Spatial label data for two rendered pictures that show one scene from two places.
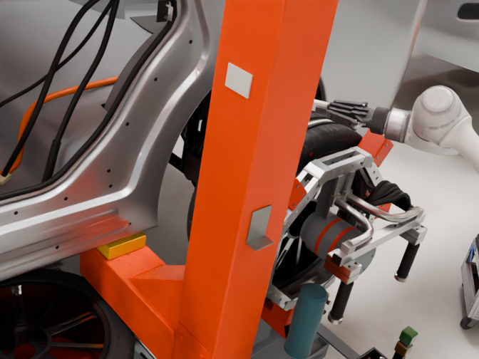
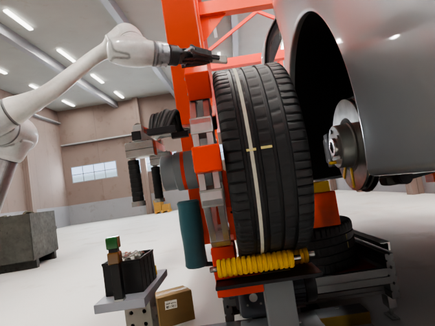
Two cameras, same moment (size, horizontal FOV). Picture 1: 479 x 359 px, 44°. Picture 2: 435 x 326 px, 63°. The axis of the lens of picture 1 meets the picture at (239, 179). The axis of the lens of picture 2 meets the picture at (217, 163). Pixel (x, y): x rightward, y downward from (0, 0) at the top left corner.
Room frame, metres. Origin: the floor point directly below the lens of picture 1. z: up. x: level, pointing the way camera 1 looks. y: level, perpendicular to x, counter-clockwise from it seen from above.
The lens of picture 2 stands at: (2.56, -1.12, 0.76)
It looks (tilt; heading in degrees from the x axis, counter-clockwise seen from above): 4 degrees up; 139
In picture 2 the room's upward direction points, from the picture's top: 8 degrees counter-clockwise
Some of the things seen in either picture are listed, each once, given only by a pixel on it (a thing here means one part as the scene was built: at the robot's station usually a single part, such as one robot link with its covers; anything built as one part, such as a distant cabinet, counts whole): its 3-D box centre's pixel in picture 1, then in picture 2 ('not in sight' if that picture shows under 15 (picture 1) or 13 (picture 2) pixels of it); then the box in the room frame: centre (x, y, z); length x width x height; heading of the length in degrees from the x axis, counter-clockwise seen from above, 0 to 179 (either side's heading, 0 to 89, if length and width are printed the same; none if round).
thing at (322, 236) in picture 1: (337, 242); (191, 169); (1.52, -0.34, 0.85); 0.21 x 0.14 x 0.14; 48
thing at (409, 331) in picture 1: (408, 335); (112, 242); (1.39, -0.61, 0.64); 0.04 x 0.04 x 0.04; 48
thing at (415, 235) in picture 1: (409, 229); (141, 149); (1.56, -0.55, 0.93); 0.09 x 0.05 x 0.05; 48
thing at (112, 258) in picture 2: (403, 347); (114, 257); (1.39, -0.61, 0.59); 0.04 x 0.04 x 0.04; 48
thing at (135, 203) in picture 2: (408, 259); (136, 182); (1.54, -0.57, 0.83); 0.04 x 0.04 x 0.16
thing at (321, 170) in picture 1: (320, 231); (210, 166); (1.57, -0.29, 0.85); 0.54 x 0.07 x 0.54; 138
